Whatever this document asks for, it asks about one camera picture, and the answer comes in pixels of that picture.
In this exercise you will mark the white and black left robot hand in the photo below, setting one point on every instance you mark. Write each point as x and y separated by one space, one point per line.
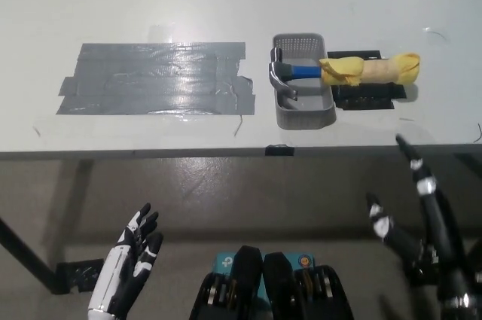
116 259

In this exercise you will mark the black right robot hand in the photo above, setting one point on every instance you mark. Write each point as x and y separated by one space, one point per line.
438 222

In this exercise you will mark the black and teal robot body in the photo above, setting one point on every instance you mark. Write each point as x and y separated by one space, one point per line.
278 282

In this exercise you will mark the black table leg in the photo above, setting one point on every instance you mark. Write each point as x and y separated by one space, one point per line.
22 248

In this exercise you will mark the grey perforated plastic basket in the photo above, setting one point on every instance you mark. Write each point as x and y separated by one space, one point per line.
312 105

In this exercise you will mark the grey duct tape patch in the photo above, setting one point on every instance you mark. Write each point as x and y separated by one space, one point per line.
150 79

